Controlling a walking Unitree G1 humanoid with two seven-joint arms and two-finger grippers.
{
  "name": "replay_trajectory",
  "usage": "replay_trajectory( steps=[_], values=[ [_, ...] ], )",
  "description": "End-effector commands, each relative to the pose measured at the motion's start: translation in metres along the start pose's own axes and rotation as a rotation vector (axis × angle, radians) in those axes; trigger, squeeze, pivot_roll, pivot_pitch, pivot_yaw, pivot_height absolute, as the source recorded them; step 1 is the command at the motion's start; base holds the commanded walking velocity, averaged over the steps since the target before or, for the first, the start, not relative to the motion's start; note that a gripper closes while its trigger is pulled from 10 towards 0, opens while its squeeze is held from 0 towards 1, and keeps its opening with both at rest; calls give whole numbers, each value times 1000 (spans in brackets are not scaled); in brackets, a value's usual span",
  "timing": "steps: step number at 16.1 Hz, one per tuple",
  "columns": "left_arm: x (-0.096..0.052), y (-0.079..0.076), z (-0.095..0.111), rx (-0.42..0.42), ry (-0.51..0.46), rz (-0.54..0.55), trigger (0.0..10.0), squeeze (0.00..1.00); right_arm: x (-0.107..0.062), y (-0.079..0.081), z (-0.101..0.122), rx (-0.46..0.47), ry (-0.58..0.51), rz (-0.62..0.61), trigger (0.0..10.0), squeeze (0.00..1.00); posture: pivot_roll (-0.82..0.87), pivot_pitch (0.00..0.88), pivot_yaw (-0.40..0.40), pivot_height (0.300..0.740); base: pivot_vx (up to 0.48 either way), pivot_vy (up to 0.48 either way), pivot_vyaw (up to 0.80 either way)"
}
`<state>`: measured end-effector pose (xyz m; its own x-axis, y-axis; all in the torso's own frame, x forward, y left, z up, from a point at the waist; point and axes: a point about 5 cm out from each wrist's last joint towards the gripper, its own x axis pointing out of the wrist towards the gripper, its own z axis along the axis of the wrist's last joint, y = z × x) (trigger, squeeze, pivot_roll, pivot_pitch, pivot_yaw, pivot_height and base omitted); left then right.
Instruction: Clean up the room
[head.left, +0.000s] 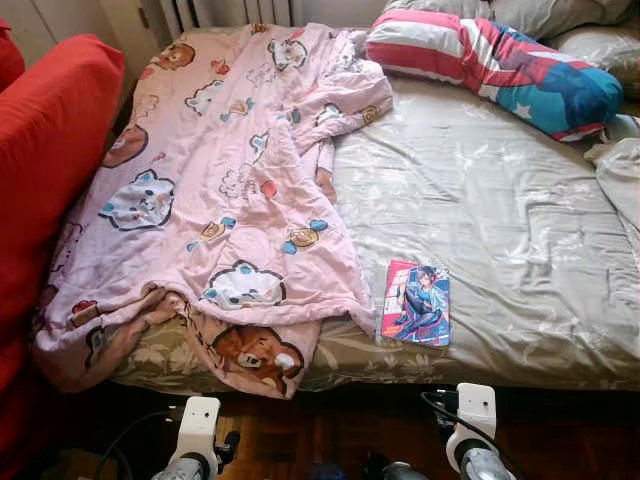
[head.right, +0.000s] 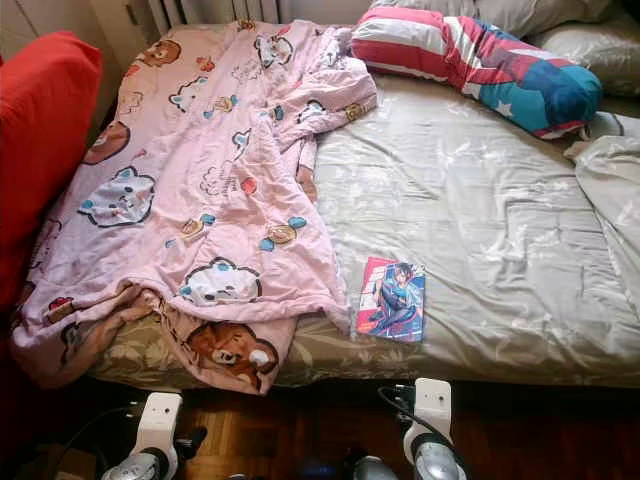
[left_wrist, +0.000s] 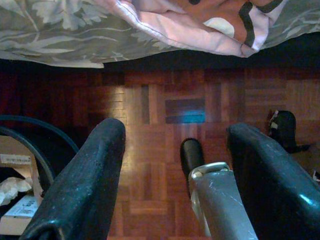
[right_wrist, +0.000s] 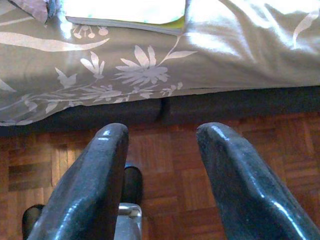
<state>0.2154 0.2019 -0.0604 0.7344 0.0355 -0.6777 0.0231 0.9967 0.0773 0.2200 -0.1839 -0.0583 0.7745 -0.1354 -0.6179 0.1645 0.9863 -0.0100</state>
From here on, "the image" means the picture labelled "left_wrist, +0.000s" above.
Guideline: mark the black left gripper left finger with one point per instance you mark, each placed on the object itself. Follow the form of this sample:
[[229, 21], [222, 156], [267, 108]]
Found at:
[[82, 190]]

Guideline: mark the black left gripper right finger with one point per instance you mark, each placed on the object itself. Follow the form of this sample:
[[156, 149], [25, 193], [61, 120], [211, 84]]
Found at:
[[277, 195]]

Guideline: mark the white paper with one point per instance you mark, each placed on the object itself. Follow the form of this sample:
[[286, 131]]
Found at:
[[12, 187]]

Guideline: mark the pink cartoon bear blanket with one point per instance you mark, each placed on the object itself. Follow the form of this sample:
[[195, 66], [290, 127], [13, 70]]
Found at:
[[187, 32]]

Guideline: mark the black round trash bin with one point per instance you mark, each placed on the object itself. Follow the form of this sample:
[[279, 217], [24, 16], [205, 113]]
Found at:
[[50, 140]]

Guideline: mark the silver left robot leg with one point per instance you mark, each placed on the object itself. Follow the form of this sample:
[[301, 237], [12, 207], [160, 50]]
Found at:
[[217, 197]]

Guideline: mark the small black object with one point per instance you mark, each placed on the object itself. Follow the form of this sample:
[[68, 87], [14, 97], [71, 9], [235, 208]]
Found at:
[[283, 127]]

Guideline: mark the brown cardboard packaging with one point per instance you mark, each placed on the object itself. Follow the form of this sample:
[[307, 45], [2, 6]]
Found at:
[[15, 147]]

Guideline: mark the beige floral bed sheet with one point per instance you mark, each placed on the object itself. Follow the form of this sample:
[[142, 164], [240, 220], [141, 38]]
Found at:
[[62, 37]]

